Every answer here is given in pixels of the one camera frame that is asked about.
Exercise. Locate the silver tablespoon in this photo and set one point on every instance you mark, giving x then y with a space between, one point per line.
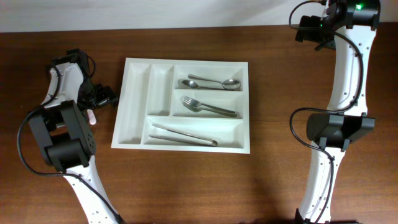
229 84
192 85

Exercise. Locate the pink plastic knife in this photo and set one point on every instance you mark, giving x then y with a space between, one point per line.
91 117

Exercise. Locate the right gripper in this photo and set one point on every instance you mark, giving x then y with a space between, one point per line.
305 34

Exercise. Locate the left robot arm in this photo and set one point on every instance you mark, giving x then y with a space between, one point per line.
61 128

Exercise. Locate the silver fork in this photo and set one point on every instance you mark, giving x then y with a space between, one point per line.
197 103
199 109

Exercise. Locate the white plastic cutlery tray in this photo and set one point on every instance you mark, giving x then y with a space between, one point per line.
151 94

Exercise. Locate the long metal tongs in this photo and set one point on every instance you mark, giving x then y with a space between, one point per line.
183 137

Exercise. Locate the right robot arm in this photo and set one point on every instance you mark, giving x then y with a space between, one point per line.
348 27

